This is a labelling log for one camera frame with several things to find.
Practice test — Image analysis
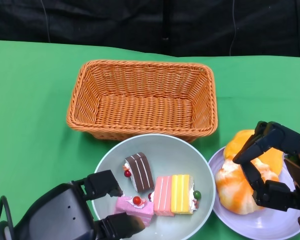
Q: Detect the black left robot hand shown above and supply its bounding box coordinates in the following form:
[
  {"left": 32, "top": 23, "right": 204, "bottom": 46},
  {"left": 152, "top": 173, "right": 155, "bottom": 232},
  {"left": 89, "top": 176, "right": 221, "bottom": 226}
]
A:
[{"left": 13, "top": 169, "right": 146, "bottom": 240}]

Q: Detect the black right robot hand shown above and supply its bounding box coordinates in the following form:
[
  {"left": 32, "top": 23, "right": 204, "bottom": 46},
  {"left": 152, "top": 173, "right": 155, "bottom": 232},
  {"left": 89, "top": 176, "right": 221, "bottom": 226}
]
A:
[{"left": 232, "top": 121, "right": 300, "bottom": 232}]

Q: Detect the plain golden ring bread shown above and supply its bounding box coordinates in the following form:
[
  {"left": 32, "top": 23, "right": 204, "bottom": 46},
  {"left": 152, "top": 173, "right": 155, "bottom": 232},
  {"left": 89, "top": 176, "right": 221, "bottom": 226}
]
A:
[{"left": 223, "top": 129, "right": 284, "bottom": 176}]

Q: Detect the orange white striped ring bread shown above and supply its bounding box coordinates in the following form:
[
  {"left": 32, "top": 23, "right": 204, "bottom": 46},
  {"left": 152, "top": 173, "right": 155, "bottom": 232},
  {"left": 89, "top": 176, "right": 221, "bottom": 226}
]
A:
[{"left": 214, "top": 157, "right": 280, "bottom": 215}]

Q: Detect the pink cake slice with cherry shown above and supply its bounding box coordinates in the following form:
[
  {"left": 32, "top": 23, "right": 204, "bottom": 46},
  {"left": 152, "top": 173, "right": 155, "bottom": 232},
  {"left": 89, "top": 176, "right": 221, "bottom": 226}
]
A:
[{"left": 114, "top": 195, "right": 155, "bottom": 228}]

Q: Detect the chocolate layered cake slice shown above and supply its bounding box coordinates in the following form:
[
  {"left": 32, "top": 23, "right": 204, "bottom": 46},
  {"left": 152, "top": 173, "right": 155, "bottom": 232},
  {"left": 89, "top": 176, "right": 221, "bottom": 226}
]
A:
[{"left": 123, "top": 151, "right": 156, "bottom": 193}]

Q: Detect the pink yellow striped cake slice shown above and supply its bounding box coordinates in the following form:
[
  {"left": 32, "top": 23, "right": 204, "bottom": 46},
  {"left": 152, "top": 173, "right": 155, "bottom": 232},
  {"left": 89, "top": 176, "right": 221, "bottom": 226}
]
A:
[{"left": 148, "top": 174, "right": 202, "bottom": 217}]

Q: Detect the pale grey-green ceramic bowl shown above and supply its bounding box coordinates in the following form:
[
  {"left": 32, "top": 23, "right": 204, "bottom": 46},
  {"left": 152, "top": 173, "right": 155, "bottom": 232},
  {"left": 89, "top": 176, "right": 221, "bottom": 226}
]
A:
[{"left": 91, "top": 133, "right": 216, "bottom": 240}]

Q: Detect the white round plate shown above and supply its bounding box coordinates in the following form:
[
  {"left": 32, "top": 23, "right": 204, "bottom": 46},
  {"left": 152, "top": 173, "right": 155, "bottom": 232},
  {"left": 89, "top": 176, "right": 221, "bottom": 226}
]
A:
[{"left": 207, "top": 146, "right": 300, "bottom": 240}]

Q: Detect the orange wicker basket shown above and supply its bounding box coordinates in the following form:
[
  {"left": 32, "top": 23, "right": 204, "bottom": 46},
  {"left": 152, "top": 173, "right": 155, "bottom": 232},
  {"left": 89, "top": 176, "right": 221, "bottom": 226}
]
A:
[{"left": 66, "top": 59, "right": 219, "bottom": 143}]

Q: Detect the green tablecloth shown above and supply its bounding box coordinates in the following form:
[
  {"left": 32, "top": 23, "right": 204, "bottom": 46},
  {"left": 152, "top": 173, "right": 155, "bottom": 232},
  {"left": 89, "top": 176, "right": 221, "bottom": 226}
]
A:
[{"left": 0, "top": 39, "right": 300, "bottom": 240}]

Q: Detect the black backdrop curtain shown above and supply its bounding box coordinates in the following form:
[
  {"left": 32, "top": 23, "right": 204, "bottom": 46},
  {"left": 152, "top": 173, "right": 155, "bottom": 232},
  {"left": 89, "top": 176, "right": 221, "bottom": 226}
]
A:
[{"left": 0, "top": 0, "right": 300, "bottom": 58}]

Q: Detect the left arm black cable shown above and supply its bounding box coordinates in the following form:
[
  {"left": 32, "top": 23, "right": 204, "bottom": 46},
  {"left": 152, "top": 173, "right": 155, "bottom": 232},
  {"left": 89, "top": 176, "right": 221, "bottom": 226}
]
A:
[{"left": 0, "top": 195, "right": 16, "bottom": 233}]

